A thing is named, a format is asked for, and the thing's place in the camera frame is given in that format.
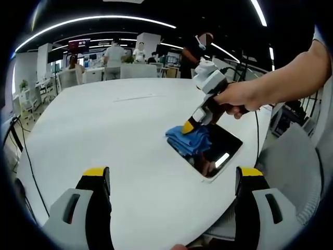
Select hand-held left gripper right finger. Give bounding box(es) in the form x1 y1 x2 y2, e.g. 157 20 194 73
234 166 305 250

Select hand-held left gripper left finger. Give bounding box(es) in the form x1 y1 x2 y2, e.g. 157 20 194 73
41 165 115 250

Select blue cleaning cloth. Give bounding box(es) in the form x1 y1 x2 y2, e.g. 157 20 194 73
165 125 211 157

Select black tablet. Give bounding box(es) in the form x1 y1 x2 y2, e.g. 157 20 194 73
166 124 244 184

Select person's right hand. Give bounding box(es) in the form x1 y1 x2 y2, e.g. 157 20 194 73
215 78 261 121

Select white mesh office chair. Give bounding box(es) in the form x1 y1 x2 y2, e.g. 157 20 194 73
256 124 326 228

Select short ceiling light strip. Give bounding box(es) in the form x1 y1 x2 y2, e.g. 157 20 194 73
250 0 268 27

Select long curved ceiling light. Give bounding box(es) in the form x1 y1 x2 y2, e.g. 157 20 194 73
15 15 177 53

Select red display screen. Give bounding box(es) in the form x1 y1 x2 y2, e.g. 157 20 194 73
68 39 91 52

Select thin black cable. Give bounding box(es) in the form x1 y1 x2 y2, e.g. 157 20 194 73
9 116 50 217

